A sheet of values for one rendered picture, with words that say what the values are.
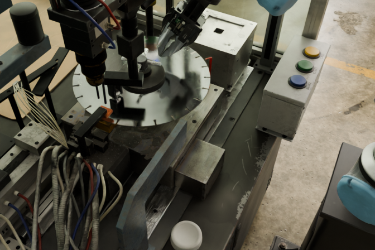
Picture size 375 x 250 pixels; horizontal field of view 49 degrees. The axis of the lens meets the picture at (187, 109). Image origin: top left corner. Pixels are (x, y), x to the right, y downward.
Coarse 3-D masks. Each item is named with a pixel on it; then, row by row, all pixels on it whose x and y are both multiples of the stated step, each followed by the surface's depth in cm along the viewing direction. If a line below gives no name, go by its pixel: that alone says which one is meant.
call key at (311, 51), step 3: (306, 48) 117; (309, 48) 117; (312, 48) 117; (315, 48) 117; (306, 51) 116; (309, 51) 116; (312, 51) 116; (315, 51) 116; (318, 51) 116; (306, 54) 116; (309, 54) 115; (312, 54) 115; (315, 54) 115; (318, 54) 116
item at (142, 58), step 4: (144, 52) 98; (140, 56) 97; (144, 56) 97; (124, 60) 97; (140, 60) 96; (144, 60) 96; (148, 60) 97; (140, 64) 96; (144, 64) 96; (148, 64) 97; (152, 64) 96; (156, 64) 96; (160, 64) 96; (140, 68) 95; (144, 68) 97
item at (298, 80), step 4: (292, 76) 108; (296, 76) 108; (300, 76) 108; (292, 80) 107; (296, 80) 107; (300, 80) 107; (304, 80) 107; (292, 84) 107; (296, 84) 106; (300, 84) 106; (304, 84) 107
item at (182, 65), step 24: (168, 72) 101; (192, 72) 102; (96, 96) 95; (120, 96) 95; (144, 96) 95; (168, 96) 95; (192, 96) 96; (120, 120) 90; (144, 120) 90; (168, 120) 90
